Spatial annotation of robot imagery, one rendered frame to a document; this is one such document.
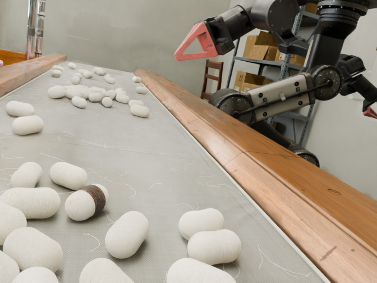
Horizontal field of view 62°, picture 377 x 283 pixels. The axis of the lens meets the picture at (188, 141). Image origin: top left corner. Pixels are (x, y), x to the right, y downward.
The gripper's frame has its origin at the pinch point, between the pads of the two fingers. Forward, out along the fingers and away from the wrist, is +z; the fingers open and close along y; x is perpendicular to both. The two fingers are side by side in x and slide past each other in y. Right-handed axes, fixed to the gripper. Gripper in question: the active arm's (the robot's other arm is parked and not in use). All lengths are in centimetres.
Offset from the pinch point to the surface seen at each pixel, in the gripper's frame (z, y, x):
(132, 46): -30, -451, 17
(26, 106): 24.4, 16.3, -6.4
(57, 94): 23.2, -0.2, -4.9
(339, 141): -118, -148, 148
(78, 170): 18.6, 36.5, -1.4
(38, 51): 32, -65, -16
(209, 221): 11.8, 43.3, 4.5
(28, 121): 23.2, 23.6, -5.3
